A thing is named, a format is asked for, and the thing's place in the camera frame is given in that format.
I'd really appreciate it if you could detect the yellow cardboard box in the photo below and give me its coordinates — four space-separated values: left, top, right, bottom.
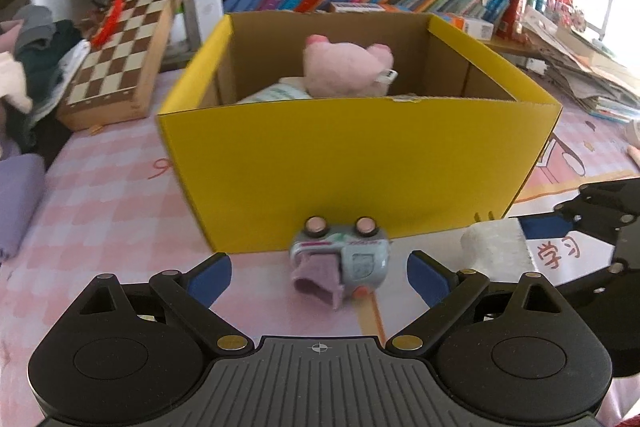
157 11 562 254

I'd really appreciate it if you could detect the pink plush pig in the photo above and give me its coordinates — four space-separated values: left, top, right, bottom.
303 35 397 98

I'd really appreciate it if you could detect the clear packing tape roll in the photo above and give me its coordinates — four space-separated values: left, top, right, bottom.
239 82 311 104

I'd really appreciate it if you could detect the white power adapter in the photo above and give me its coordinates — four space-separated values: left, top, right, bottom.
279 77 307 91

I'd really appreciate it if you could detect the stack of papers and books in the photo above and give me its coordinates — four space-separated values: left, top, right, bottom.
522 6 639 124

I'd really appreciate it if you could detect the cream foam block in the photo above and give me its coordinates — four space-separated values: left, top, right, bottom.
460 218 536 283

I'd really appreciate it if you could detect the red tassel ornament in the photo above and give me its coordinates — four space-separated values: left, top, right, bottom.
91 0 125 50

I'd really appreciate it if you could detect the grey toy car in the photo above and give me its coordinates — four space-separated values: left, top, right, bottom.
290 216 390 310

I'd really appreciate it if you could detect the pile of clothes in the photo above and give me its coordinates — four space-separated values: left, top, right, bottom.
1 4 90 261

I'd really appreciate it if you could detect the wooden chess board box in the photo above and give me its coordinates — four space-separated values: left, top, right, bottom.
56 0 181 131

